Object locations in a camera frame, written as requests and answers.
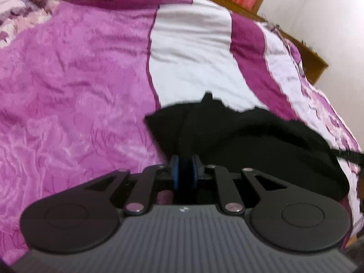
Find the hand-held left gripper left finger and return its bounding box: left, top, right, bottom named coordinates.
left=85, top=156, right=180, bottom=216

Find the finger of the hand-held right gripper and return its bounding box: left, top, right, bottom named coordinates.
left=330, top=147, right=364, bottom=167

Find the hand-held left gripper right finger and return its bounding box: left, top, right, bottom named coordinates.
left=191, top=156, right=288, bottom=215

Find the black knit cardigan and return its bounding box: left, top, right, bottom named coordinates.
left=144, top=91, right=351, bottom=205

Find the purple white striped bedspread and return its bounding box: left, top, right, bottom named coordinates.
left=0, top=0, right=364, bottom=265

